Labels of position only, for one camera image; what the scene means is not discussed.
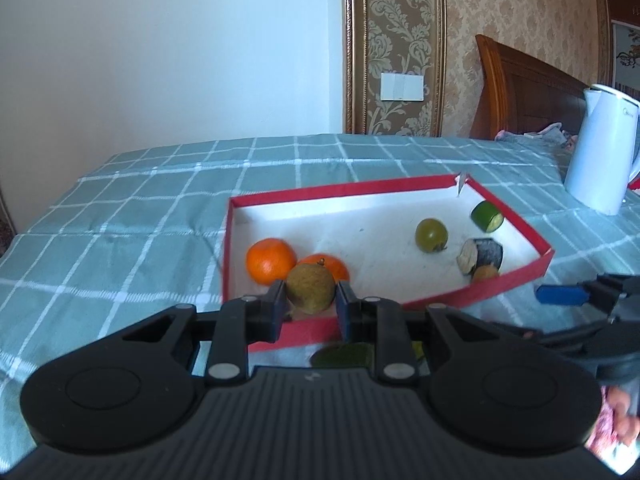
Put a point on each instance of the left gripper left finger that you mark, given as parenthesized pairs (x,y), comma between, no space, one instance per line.
(241,322)

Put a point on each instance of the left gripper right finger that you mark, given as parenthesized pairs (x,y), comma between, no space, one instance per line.
(380,322)

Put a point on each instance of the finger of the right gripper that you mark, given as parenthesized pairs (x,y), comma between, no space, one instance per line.
(607,349)
(615,295)

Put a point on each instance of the cut green cucumber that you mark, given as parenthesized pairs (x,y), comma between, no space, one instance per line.
(343,355)
(487,217)

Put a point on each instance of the brown round longan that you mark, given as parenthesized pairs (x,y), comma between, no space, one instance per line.
(310,288)

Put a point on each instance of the green tomato front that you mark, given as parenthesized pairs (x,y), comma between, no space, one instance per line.
(431,235)

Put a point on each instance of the green tomato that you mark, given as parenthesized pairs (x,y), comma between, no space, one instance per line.
(431,235)
(418,350)

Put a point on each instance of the orange tangerine front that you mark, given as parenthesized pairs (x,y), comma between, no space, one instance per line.
(334,265)

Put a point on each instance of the orange tangerine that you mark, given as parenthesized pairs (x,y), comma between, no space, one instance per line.
(334,265)
(269,259)

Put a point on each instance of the orange tangerine rear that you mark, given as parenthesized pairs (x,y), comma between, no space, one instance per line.
(269,259)

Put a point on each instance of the red shallow cardboard box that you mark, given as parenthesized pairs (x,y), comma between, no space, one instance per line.
(370,226)

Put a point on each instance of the pink towel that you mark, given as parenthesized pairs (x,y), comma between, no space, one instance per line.
(615,436)

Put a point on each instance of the dark sugarcane piece right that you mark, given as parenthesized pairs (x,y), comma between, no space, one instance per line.
(477,252)

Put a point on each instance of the small brown longan right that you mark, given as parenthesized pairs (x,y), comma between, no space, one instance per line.
(484,273)

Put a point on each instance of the white electric kettle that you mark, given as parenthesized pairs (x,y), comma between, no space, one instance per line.
(605,159)

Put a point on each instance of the teal plaid bedsheet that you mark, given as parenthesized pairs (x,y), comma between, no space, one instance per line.
(145,231)

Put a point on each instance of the wooden headboard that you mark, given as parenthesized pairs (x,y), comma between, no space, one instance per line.
(523,94)

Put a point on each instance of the gold framed wallpaper panel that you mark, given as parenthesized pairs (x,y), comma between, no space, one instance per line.
(393,36)

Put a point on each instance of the white wall switch panel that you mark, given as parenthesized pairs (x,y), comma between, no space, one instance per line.
(399,87)

